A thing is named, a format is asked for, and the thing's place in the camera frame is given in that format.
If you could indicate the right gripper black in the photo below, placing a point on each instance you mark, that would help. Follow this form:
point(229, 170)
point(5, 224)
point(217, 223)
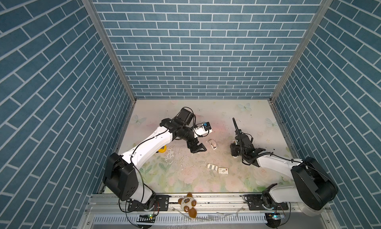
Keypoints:
point(232, 147)

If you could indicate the white staple box sleeve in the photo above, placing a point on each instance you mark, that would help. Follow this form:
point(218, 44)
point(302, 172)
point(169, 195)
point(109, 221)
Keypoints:
point(222, 170)

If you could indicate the cardboard staple tray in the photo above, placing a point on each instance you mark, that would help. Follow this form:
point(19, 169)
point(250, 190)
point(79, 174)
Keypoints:
point(212, 166)

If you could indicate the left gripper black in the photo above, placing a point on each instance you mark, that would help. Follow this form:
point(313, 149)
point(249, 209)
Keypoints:
point(197, 148)

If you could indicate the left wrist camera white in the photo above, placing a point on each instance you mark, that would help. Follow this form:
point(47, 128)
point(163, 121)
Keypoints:
point(202, 129)

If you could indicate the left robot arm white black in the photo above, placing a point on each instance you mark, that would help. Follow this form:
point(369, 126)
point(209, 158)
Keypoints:
point(122, 171)

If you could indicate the brown white plush toy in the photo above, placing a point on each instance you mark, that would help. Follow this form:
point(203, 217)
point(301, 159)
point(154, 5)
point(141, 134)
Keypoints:
point(188, 204)

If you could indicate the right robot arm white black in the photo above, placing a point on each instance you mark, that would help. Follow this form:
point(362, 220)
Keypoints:
point(313, 187)

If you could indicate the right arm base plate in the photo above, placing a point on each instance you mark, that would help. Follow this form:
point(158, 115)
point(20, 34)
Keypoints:
point(258, 201)

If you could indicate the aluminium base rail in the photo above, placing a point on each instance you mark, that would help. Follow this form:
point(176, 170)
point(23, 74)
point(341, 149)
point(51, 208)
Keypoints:
point(214, 211)

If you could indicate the yellow tape measure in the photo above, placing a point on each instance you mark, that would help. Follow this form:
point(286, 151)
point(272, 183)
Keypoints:
point(162, 149)

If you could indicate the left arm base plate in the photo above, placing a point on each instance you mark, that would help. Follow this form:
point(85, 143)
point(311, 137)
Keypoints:
point(160, 202)

